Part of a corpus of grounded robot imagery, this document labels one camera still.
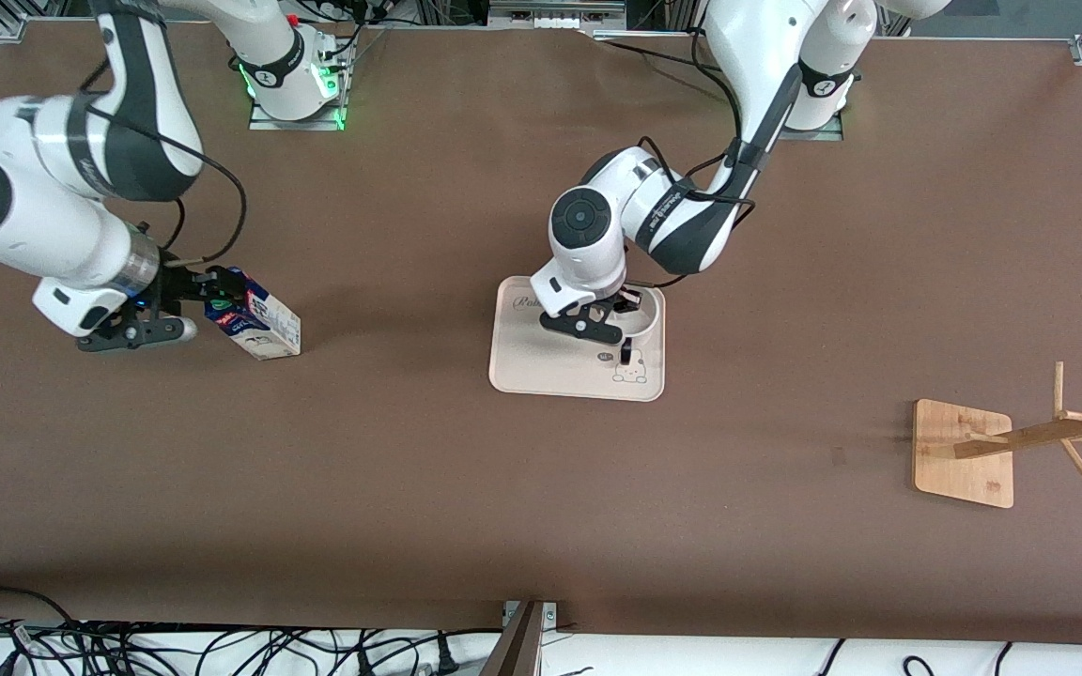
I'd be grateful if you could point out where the white mug black handle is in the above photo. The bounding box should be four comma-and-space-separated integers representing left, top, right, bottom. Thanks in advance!
609, 284, 667, 367

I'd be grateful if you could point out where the blue white milk carton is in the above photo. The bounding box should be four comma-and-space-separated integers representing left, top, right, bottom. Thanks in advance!
203, 266, 302, 361

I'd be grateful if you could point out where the wooden cup rack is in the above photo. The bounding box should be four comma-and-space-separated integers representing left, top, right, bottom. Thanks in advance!
912, 361, 1082, 510

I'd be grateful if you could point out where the cream tray with bear print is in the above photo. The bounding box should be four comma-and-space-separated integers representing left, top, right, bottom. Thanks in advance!
488, 275, 667, 403

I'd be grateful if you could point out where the grey metal box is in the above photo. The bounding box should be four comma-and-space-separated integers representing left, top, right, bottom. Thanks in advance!
488, 0, 626, 29

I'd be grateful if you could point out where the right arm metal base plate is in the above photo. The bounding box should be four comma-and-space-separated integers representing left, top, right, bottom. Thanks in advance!
248, 38, 347, 132

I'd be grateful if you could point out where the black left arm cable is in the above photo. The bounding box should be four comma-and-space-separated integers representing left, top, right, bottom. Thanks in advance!
635, 26, 758, 287

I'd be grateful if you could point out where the black base cable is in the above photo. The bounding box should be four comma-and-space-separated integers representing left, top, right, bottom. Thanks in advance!
593, 38, 725, 72

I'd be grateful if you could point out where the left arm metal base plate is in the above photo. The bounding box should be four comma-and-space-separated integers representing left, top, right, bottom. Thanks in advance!
779, 66, 844, 142

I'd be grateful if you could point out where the metal frame beam with bracket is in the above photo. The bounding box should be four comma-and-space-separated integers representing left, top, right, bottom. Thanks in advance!
480, 600, 558, 676

